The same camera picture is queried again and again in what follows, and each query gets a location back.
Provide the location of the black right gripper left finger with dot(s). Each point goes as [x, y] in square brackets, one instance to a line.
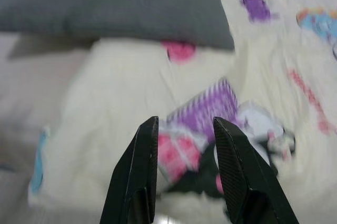
[137, 171]

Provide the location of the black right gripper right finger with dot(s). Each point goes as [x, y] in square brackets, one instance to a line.
[245, 176]

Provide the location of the grey fabric pillow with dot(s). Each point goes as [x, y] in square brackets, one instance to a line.
[105, 3]

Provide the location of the cream cartoon print quilt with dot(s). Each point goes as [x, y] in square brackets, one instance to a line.
[118, 82]

